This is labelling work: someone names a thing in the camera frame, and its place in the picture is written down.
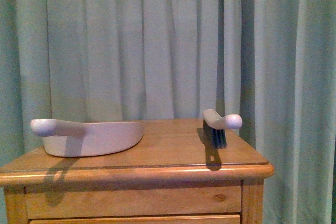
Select beige plastic dustpan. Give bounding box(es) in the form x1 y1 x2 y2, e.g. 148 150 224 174
30 119 144 157

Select beige hand brush black bristles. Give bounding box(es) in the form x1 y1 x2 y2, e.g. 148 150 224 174
203 109 243 149

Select wooden cabinet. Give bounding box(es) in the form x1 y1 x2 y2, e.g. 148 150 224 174
1 119 274 223

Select green curtain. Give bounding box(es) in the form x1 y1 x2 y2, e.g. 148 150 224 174
1 0 335 223

